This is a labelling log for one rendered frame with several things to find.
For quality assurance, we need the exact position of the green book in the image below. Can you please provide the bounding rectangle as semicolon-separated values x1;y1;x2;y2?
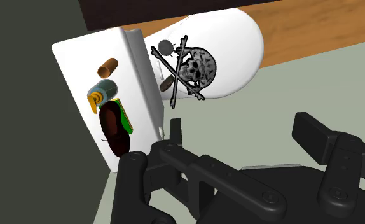
99;97;134;135

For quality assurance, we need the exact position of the white toilet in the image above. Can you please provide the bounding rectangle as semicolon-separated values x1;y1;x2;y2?
51;7;265;173

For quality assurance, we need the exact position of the brown cylinder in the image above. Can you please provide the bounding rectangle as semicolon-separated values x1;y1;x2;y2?
97;57;119;79

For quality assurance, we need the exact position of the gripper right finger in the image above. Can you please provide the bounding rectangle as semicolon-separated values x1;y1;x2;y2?
291;111;365;218

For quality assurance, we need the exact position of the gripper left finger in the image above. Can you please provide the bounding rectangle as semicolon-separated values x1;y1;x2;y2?
110;118;288;224

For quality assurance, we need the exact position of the grey round thing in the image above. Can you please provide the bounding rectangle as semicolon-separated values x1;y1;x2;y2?
157;39;175;57

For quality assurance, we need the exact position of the small brown oval thing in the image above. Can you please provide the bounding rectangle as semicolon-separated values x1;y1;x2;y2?
159;74;175;93

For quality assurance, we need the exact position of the grey bottle with yellow nozzle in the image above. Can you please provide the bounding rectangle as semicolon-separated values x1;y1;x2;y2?
87;79;119;115

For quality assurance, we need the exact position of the dark brown oval thing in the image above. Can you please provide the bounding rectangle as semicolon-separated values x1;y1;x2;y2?
99;101;130;158

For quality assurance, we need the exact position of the grey skull and crossbones figure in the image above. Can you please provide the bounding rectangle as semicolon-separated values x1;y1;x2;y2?
150;34;217;110

